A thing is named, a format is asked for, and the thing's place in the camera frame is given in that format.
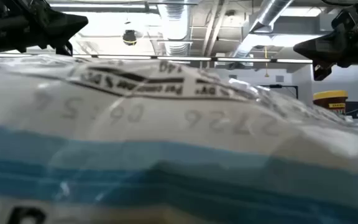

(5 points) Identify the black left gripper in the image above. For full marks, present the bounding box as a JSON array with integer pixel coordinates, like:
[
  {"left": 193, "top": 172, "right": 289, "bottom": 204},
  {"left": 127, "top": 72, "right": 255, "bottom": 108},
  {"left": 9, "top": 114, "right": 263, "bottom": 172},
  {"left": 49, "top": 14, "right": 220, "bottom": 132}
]
[{"left": 0, "top": 0, "right": 89, "bottom": 60}]

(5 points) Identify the yellow-lid spice jar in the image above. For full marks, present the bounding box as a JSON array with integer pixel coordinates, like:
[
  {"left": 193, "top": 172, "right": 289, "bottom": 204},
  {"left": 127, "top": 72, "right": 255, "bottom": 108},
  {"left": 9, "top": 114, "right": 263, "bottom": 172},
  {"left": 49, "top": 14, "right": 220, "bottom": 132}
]
[{"left": 313, "top": 90, "right": 349, "bottom": 115}]

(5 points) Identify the black tube stand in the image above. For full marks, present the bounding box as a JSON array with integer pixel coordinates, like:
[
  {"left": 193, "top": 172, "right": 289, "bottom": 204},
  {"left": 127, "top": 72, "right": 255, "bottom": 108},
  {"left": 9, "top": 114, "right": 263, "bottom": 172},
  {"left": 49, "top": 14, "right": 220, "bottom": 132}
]
[{"left": 259, "top": 83, "right": 300, "bottom": 99}]

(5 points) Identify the black background monitor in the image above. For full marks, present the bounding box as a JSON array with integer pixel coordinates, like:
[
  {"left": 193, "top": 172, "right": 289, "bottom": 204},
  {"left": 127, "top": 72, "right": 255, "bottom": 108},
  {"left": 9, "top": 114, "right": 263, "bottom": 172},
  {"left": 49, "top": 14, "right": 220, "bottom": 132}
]
[{"left": 346, "top": 101, "right": 358, "bottom": 119}]

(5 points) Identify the black ceiling dome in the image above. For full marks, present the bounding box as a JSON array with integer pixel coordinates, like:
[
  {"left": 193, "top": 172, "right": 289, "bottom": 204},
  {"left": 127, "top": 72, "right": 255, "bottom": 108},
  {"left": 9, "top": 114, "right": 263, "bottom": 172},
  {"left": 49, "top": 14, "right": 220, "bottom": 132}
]
[{"left": 122, "top": 29, "right": 138, "bottom": 47}]

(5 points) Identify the linear ceiling light strip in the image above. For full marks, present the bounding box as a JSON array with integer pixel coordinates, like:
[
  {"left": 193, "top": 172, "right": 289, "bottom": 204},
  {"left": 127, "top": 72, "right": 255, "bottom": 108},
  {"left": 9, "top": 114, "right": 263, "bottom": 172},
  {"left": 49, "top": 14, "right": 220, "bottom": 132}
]
[{"left": 0, "top": 53, "right": 313, "bottom": 64}]

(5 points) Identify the blue ramen packet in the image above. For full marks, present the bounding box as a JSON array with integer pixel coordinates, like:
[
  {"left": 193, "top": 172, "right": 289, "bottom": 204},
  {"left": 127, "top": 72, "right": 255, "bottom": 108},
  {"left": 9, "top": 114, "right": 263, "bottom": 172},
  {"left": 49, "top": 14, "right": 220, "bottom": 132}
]
[{"left": 0, "top": 54, "right": 358, "bottom": 224}]

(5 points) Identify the yellow hanging cord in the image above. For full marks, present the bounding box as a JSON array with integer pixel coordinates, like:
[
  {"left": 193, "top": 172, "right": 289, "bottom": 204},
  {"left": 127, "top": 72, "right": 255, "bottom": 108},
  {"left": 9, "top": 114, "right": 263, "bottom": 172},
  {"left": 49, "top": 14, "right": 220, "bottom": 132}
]
[{"left": 264, "top": 46, "right": 270, "bottom": 78}]

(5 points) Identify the slanted silver ventilation duct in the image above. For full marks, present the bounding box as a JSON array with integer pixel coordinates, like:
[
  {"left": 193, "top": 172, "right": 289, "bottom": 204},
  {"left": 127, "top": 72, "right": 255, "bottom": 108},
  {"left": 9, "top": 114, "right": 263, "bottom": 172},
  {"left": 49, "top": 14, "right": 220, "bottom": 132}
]
[{"left": 233, "top": 0, "right": 293, "bottom": 58}]

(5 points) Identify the round silver ventilation duct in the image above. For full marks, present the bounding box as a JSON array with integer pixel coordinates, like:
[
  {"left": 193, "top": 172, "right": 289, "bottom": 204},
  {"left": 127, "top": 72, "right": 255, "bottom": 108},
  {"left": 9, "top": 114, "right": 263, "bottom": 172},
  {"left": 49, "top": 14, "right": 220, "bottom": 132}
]
[{"left": 157, "top": 0, "right": 193, "bottom": 57}]

